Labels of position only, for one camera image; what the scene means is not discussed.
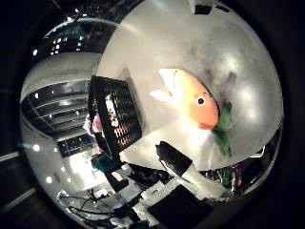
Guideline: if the orange carrot plush toy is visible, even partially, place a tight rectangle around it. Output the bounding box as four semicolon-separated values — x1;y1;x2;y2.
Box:
163;68;235;159

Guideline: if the black control box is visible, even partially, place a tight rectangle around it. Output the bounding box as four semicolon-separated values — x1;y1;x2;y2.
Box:
127;163;174;189

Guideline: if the person in teal shirt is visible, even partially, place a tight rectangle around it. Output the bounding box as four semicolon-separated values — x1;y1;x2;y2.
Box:
91;153;123;174

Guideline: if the black mesh basket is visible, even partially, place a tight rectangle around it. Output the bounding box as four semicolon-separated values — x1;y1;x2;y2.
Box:
88;74;143;160

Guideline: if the black cable tangle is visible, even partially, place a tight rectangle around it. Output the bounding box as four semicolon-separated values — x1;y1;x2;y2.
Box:
58;190;134;223

